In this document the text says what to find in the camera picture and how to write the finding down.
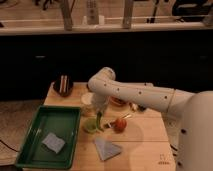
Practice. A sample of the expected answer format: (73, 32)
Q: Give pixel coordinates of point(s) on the grey folded cloth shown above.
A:
(106, 149)

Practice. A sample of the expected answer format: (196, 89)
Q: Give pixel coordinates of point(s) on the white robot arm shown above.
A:
(195, 145)

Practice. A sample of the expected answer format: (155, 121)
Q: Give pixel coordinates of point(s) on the red and white dish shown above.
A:
(117, 102)

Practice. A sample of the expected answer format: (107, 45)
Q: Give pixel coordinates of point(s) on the red tomato toy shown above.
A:
(120, 125)

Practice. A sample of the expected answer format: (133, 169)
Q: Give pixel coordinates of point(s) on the green plastic tray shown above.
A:
(64, 123)

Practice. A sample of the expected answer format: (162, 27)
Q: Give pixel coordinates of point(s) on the green plastic cup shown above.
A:
(90, 126)

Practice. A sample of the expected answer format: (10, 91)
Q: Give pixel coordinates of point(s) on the grey sponge in tray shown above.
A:
(54, 143)

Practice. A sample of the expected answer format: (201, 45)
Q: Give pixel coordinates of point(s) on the white cup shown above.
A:
(87, 106)

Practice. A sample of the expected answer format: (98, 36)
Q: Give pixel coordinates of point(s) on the dark brown bowl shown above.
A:
(63, 85)

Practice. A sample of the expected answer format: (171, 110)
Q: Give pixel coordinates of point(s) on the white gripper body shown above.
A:
(100, 103)

